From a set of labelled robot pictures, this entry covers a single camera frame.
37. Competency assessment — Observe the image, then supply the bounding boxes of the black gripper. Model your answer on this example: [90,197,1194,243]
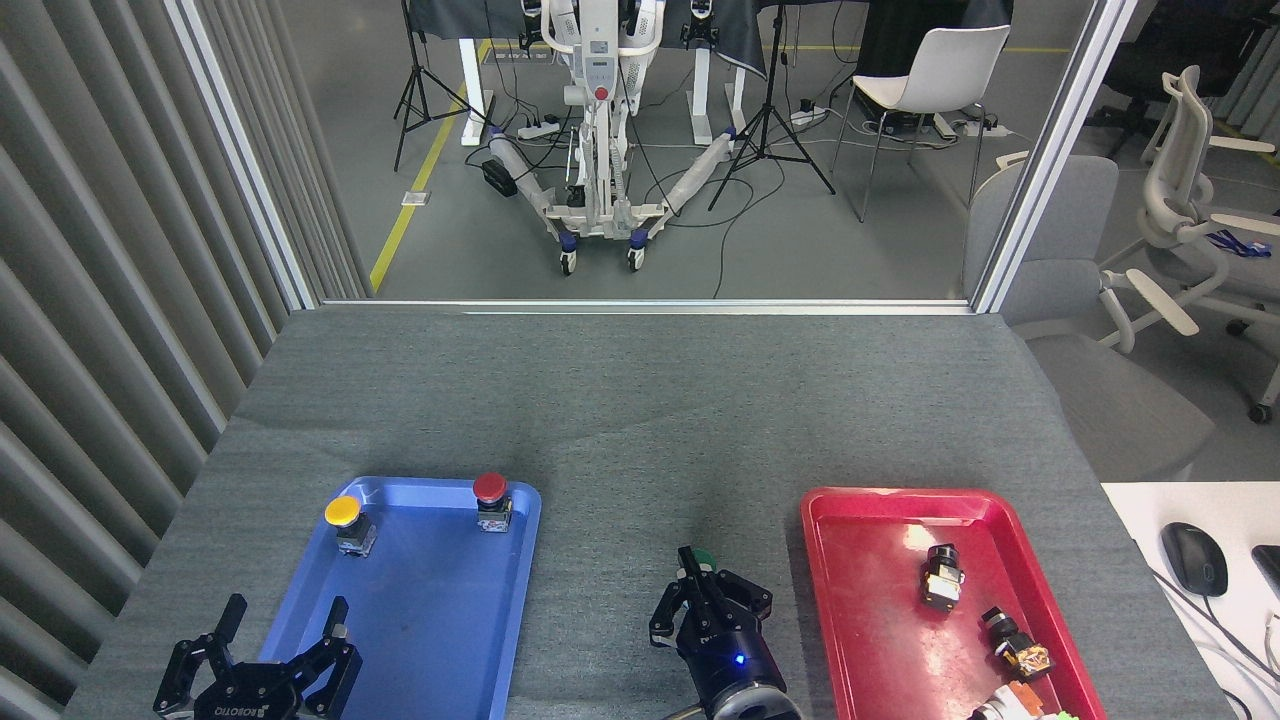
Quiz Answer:
[649,545,787,702]
[153,594,363,720]

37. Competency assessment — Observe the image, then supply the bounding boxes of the yellow push button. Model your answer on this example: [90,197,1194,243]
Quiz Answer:
[324,495,378,558]

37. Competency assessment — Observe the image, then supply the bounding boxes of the red push button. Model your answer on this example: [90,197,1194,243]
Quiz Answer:
[473,473,514,533]

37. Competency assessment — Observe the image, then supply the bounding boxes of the red plastic tray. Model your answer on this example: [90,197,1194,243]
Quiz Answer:
[800,487,1109,720]

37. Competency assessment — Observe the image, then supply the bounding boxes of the blue plastic tray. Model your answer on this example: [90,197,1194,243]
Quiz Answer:
[256,476,543,720]

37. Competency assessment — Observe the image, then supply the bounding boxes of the white desk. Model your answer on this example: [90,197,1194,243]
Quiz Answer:
[1102,482,1280,720]

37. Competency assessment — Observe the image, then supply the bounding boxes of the black computer mouse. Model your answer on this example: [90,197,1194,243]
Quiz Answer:
[1161,522,1230,598]

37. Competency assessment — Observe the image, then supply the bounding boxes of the black tripod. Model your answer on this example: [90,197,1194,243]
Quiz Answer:
[708,0,837,212]
[393,0,491,172]

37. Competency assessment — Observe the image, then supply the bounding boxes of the grey upholstered chair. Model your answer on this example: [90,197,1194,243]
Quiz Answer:
[964,154,1216,482]

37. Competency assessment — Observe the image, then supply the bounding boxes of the white stand on wheels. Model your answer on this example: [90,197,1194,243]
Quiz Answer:
[487,0,741,276]

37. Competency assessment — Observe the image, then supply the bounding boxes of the white table with black cloth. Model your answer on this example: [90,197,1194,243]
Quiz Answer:
[404,0,773,148]

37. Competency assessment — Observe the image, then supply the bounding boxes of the white plastic chair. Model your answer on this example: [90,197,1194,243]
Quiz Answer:
[832,25,1012,223]

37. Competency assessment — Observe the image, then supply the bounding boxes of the white office chair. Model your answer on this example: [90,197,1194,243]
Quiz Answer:
[1098,65,1280,425]

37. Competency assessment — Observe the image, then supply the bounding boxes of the black office chair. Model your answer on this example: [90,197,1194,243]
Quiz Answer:
[1085,0,1280,133]

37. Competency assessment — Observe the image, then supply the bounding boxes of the black knob switch silver base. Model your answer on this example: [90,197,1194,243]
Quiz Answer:
[920,544,967,609]

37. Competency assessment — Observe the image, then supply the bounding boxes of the black knob switch gold base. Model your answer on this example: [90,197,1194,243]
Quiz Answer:
[978,606,1056,683]

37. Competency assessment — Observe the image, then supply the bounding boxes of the silver frame rail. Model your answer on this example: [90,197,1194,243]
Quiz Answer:
[320,297,976,317]

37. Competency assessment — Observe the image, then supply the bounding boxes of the white and orange switch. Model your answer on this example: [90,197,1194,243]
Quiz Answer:
[967,682,1047,720]

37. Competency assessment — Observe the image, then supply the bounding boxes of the silver frame post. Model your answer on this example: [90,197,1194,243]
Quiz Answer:
[165,0,321,312]
[972,0,1140,314]

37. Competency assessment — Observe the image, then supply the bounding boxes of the blue lanyard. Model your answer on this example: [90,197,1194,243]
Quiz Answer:
[1206,229,1272,259]

